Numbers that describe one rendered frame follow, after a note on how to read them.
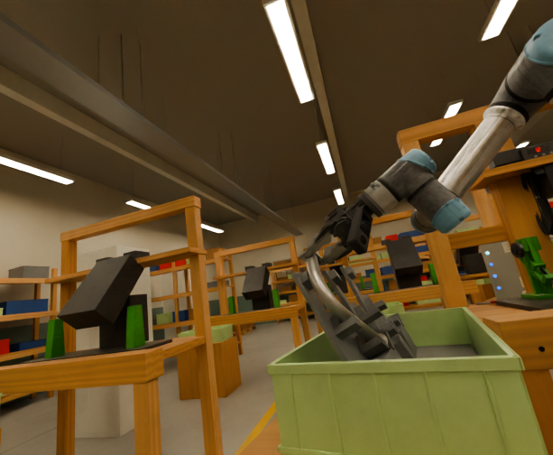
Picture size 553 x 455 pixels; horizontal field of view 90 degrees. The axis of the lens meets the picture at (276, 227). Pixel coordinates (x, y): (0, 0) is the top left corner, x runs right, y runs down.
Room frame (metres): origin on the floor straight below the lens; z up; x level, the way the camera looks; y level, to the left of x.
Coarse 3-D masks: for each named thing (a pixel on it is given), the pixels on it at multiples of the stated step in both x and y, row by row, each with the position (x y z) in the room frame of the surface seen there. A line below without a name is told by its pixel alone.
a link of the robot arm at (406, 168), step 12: (408, 156) 0.58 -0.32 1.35; (420, 156) 0.57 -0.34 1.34; (396, 168) 0.59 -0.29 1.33; (408, 168) 0.58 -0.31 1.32; (420, 168) 0.58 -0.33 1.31; (432, 168) 0.58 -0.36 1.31; (384, 180) 0.61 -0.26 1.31; (396, 180) 0.59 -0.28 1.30; (408, 180) 0.59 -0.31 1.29; (420, 180) 0.58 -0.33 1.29; (396, 192) 0.60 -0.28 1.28; (408, 192) 0.60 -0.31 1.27
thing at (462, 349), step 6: (420, 348) 1.01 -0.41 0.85; (426, 348) 1.00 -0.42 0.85; (432, 348) 0.98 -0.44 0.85; (438, 348) 0.97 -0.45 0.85; (444, 348) 0.96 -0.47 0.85; (450, 348) 0.95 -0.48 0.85; (456, 348) 0.94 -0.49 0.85; (462, 348) 0.93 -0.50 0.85; (468, 348) 0.92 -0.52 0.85; (420, 354) 0.94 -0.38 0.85; (426, 354) 0.94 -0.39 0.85; (432, 354) 0.93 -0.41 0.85; (438, 354) 0.92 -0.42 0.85; (444, 354) 0.91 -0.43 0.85; (450, 354) 0.90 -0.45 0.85; (456, 354) 0.89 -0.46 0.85; (462, 354) 0.88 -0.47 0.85; (468, 354) 0.87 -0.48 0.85; (474, 354) 0.86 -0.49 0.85
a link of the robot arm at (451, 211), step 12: (432, 180) 0.58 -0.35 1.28; (420, 192) 0.58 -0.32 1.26; (432, 192) 0.57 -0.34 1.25; (444, 192) 0.57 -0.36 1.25; (420, 204) 0.59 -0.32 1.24; (432, 204) 0.58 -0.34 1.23; (444, 204) 0.57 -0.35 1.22; (456, 204) 0.56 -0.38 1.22; (420, 216) 0.64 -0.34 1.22; (432, 216) 0.59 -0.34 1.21; (444, 216) 0.57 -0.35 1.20; (456, 216) 0.56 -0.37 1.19; (468, 216) 0.57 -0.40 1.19; (444, 228) 0.59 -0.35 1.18
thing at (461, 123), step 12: (480, 108) 1.43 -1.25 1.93; (540, 108) 1.39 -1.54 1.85; (444, 120) 1.48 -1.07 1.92; (456, 120) 1.46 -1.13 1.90; (468, 120) 1.45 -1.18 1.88; (480, 120) 1.43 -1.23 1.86; (408, 132) 1.53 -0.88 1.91; (420, 132) 1.52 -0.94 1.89; (432, 132) 1.50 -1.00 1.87; (444, 132) 1.48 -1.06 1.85; (456, 132) 1.51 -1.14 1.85
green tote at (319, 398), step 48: (432, 336) 1.02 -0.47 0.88; (480, 336) 0.71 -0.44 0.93; (288, 384) 0.60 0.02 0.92; (336, 384) 0.56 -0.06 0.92; (384, 384) 0.52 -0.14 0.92; (432, 384) 0.49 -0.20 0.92; (480, 384) 0.46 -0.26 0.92; (288, 432) 0.61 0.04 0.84; (336, 432) 0.56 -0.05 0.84; (384, 432) 0.52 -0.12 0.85; (432, 432) 0.49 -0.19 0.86; (480, 432) 0.47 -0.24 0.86; (528, 432) 0.44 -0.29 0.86
